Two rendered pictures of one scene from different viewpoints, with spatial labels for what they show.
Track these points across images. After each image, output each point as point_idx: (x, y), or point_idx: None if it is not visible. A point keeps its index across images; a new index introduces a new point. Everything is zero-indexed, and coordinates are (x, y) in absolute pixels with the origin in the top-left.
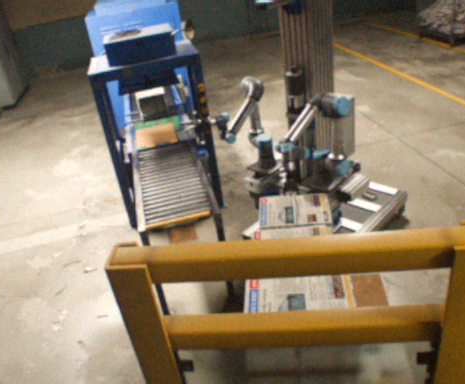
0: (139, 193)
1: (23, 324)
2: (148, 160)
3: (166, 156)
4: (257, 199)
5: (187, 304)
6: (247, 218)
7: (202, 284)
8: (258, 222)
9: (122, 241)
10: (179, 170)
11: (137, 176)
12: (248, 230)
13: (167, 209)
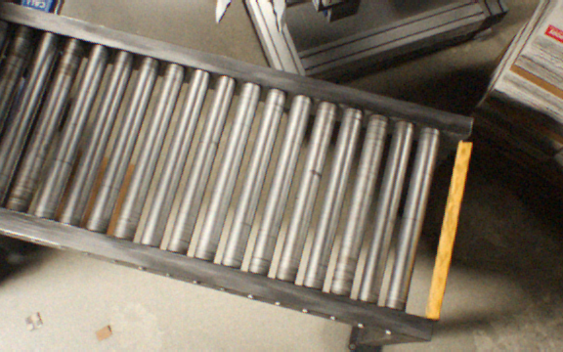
0: (213, 271)
1: None
2: None
3: (21, 108)
4: (344, 3)
5: (356, 285)
6: (152, 34)
7: (315, 230)
8: (266, 32)
9: (15, 345)
10: (159, 112)
11: (90, 240)
12: (280, 66)
13: (362, 230)
